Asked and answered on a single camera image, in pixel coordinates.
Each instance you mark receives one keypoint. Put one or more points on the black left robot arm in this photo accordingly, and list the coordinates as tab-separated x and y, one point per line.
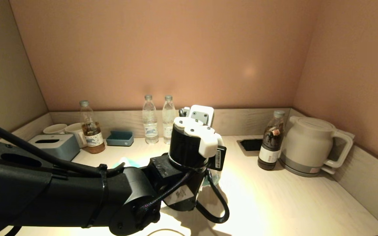
61	196

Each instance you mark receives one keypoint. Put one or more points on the white ceramic cup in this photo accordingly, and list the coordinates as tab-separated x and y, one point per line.
75	131
55	128

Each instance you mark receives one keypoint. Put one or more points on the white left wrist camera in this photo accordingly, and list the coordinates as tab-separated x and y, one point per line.
202	114

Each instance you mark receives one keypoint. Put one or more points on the clear water bottle blue label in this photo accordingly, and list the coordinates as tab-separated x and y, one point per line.
168	118
150	124

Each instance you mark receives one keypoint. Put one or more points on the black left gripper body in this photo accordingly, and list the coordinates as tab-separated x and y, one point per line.
185	147

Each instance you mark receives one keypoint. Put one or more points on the dark liquid bottle white label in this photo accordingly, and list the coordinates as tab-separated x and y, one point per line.
269	150

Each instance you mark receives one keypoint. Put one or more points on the grey-blue tissue box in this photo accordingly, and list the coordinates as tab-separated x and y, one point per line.
57	146

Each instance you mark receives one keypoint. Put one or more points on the amber tea bottle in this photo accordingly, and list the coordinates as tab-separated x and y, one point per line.
94	141

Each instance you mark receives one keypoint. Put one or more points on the black recessed power socket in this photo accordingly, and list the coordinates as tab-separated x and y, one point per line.
249	145

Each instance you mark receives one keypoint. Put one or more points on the grey kettle base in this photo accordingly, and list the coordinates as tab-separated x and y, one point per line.
304	172

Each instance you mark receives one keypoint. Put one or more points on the beige electric kettle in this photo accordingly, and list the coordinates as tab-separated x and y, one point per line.
307	141

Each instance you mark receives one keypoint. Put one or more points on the teal white striped towel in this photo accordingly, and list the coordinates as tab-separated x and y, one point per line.
126	162

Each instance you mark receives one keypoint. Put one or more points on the small blue tray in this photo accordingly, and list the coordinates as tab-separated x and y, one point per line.
120	141

